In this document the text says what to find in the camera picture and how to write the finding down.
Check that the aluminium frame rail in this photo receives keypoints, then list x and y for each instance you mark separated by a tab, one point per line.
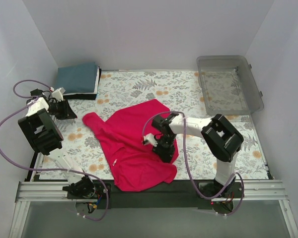
52	191

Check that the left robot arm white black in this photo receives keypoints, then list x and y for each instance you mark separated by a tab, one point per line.
44	137

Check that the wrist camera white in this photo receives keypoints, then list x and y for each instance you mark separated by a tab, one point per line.
150	139
58	94

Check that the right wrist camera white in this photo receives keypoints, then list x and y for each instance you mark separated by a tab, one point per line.
150	139

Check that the red t-shirt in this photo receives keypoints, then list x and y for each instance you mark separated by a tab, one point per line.
134	166

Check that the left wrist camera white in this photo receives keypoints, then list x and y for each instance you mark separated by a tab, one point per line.
58	94

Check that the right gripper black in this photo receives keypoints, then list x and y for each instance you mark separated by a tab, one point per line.
164	149

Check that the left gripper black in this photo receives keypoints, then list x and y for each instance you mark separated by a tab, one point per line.
65	110

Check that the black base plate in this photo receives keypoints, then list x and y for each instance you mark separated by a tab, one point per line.
178	194

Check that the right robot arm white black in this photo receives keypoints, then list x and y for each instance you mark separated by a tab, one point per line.
222	138

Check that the clear plastic bin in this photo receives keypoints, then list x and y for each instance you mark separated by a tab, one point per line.
228	85

